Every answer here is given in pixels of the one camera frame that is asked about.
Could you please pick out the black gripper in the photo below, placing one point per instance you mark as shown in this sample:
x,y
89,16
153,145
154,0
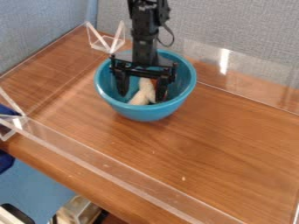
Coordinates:
x,y
150,31

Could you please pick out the white brown toy mushroom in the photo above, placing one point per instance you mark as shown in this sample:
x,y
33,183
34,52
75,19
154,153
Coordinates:
x,y
145,95

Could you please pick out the blue bowl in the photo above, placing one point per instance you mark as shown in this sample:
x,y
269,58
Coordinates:
x,y
153,111

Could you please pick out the clear acrylic back barrier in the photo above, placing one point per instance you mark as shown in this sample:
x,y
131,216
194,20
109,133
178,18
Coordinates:
x,y
254,78

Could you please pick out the clear acrylic barrier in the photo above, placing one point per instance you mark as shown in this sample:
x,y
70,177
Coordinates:
x,y
254,78
137,197

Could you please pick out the blue cloth object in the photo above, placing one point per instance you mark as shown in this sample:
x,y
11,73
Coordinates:
x,y
7,159

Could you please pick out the clear acrylic front barrier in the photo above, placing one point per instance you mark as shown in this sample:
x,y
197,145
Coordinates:
x,y
137,197

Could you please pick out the black object bottom left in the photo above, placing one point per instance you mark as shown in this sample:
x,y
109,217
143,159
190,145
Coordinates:
x,y
13,215

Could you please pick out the metal bracket under table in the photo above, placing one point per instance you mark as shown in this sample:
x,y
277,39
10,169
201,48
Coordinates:
x,y
78,211

